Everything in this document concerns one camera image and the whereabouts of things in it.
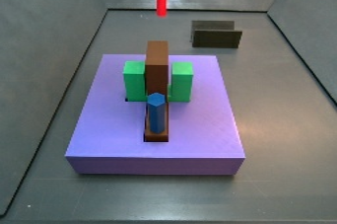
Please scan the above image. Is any purple base board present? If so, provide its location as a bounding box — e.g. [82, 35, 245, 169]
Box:
[65, 55, 245, 176]

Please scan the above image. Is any green U-shaped block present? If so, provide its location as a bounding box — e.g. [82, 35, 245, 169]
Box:
[122, 61, 193, 103]

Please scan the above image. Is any blue hexagonal peg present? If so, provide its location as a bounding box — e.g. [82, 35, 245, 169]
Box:
[147, 93, 166, 134]

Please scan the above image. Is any brown L-shaped block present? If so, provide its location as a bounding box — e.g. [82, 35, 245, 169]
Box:
[145, 40, 169, 142]

